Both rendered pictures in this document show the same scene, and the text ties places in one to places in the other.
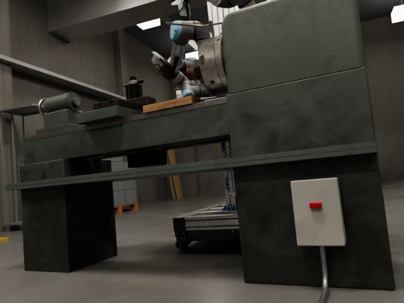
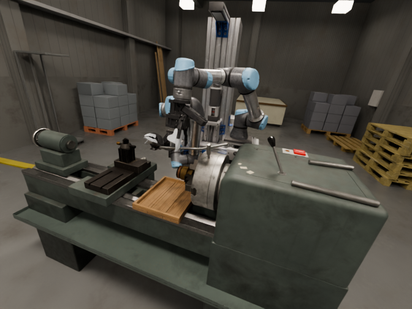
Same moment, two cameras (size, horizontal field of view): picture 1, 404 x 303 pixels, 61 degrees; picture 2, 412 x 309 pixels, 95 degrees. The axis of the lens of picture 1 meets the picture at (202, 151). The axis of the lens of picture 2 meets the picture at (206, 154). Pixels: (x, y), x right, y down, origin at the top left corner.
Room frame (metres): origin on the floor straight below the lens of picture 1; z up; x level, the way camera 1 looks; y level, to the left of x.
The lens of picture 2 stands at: (0.91, 0.03, 1.63)
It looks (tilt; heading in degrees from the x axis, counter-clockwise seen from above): 23 degrees down; 352
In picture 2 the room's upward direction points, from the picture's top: 5 degrees clockwise
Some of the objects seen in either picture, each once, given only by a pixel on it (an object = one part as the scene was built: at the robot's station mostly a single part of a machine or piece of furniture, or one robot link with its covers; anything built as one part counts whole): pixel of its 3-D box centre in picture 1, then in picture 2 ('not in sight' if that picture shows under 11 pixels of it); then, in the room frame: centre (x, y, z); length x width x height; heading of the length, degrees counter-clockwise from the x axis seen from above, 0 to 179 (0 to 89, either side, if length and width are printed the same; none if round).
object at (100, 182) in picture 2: (128, 110); (121, 173); (2.12, 0.43, 0.95); 0.43 x 0.18 x 0.04; 154
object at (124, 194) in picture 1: (100, 181); (111, 106); (6.37, 1.92, 0.60); 1.21 x 0.81 x 1.20; 160
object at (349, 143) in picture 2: not in sight; (350, 144); (5.56, -4.88, 0.06); 1.38 x 0.95 x 0.13; 160
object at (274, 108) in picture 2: not in sight; (258, 109); (8.73, -3.21, 0.41); 2.19 x 1.82 x 0.82; 160
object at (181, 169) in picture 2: (195, 72); (186, 173); (1.90, -0.01, 1.08); 0.09 x 0.09 x 0.09; 64
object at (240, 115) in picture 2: not in sight; (242, 117); (2.38, -0.46, 1.33); 0.13 x 0.12 x 0.14; 44
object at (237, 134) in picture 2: not in sight; (239, 131); (2.39, -0.45, 1.21); 0.15 x 0.15 x 0.10
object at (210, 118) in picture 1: (169, 131); (157, 206); (1.98, 0.18, 0.77); 2.10 x 0.34 x 0.18; 64
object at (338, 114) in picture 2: not in sight; (329, 114); (7.01, -5.09, 0.67); 1.35 x 0.91 x 1.34; 71
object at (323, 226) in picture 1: (314, 243); not in sight; (1.24, -0.37, 0.22); 0.42 x 0.18 x 0.44; 154
